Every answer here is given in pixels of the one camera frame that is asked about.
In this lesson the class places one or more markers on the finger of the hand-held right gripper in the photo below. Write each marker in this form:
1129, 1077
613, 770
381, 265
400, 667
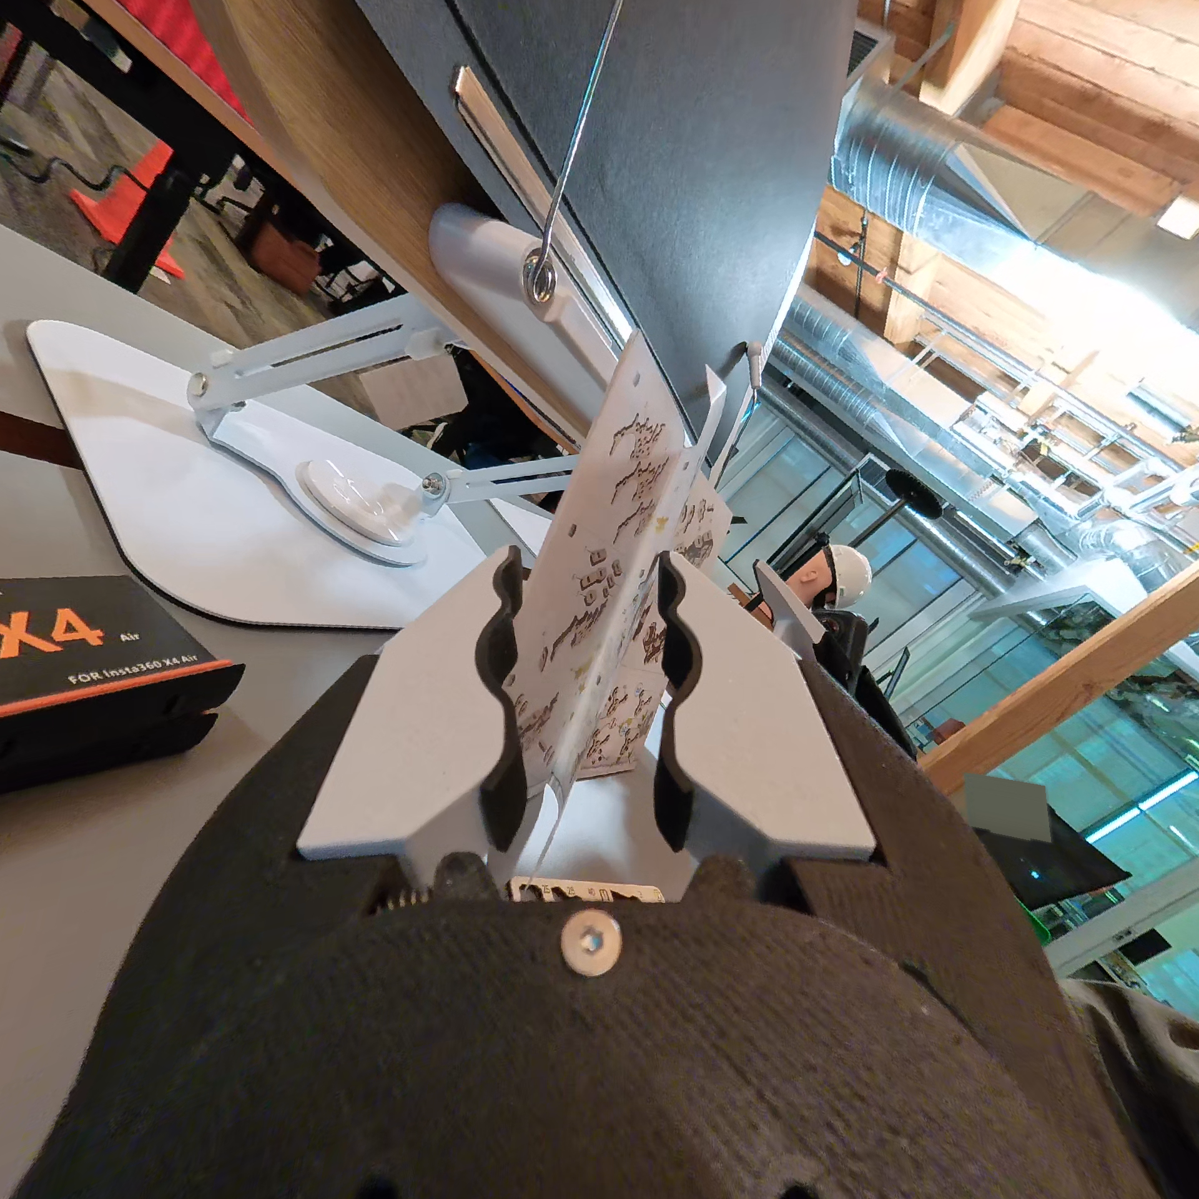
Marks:
787, 614

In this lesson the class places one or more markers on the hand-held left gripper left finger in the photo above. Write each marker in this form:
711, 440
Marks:
413, 740

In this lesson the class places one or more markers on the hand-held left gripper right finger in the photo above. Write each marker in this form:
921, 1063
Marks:
768, 750

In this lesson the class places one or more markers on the instruction booklet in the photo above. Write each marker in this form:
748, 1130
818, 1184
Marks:
608, 524

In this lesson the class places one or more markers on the grey desk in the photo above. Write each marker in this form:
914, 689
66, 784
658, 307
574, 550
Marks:
75, 890

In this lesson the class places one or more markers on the white hard hat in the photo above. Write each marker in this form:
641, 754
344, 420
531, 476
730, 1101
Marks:
854, 572

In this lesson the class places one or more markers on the black pole with round disc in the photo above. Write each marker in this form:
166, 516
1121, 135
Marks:
914, 492

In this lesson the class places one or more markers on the metal rod with white tip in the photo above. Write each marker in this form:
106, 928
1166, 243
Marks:
753, 362
571, 140

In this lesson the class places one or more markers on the black box with orange stripe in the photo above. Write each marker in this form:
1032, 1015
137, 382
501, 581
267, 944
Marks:
93, 693

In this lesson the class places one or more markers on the orange traffic cone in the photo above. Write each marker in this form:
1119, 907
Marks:
132, 206

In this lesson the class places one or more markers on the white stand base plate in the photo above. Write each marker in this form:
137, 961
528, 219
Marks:
187, 506

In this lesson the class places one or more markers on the silver ventilation duct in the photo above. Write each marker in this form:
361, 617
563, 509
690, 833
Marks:
900, 178

